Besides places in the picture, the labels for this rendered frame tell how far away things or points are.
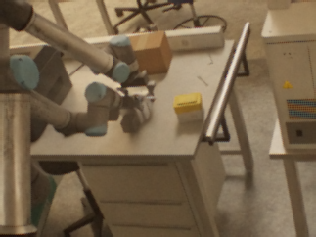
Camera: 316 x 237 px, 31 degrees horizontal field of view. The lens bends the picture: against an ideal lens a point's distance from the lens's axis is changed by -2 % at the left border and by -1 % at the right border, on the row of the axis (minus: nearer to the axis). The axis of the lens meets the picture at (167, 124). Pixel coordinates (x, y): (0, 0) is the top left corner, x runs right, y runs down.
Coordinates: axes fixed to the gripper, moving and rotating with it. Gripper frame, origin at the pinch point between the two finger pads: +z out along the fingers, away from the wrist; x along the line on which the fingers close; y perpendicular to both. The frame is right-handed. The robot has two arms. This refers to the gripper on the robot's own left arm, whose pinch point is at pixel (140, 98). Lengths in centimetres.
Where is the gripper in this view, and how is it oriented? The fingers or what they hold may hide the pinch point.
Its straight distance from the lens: 282.4
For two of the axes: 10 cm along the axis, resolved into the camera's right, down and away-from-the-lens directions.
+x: -9.3, 0.4, 3.6
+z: 2.6, 7.7, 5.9
